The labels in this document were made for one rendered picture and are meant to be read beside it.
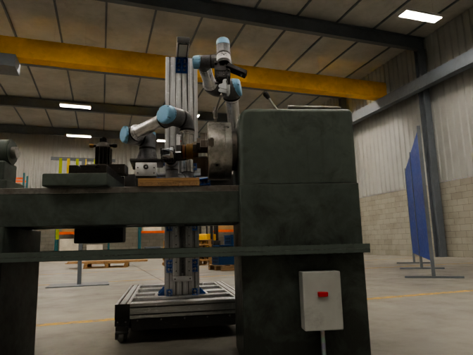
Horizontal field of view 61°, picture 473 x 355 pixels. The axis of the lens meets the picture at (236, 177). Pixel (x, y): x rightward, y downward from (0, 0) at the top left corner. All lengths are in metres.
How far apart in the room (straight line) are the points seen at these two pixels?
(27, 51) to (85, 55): 1.56
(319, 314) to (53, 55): 12.10
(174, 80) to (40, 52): 10.31
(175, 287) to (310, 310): 1.31
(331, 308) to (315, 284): 0.13
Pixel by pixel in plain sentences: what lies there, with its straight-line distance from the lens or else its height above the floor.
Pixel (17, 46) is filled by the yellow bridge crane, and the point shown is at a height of 6.26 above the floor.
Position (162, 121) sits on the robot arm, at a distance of 2.49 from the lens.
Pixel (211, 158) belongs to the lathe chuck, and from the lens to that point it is 2.05.
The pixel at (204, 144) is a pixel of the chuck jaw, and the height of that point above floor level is 1.09.
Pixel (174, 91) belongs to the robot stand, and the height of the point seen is 1.75.
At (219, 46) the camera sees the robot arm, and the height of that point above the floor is 1.62.
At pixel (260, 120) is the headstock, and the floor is 1.18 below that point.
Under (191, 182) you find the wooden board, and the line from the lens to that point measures 1.99.
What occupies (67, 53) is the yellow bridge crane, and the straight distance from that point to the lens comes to 13.29.
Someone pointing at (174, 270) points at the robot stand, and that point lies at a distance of 2.87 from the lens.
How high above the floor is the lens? 0.57
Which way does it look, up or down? 9 degrees up
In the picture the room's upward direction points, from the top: 1 degrees counter-clockwise
